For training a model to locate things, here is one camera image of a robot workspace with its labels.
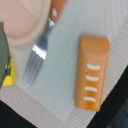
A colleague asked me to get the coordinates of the pale green gripper finger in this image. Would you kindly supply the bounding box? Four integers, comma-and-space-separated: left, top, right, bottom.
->
0, 22, 10, 88

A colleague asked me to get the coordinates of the yellow snack box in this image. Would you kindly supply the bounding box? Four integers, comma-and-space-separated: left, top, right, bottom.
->
2, 56, 16, 86

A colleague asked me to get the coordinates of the orange toy bread loaf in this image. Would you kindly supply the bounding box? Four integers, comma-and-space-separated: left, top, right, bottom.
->
75, 36, 110, 112

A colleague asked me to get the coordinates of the round beige plate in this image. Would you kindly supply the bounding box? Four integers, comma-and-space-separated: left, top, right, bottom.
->
0, 0, 51, 46

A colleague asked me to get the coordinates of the fork with orange handle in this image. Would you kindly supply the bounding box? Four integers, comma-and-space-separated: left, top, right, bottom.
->
23, 0, 67, 85

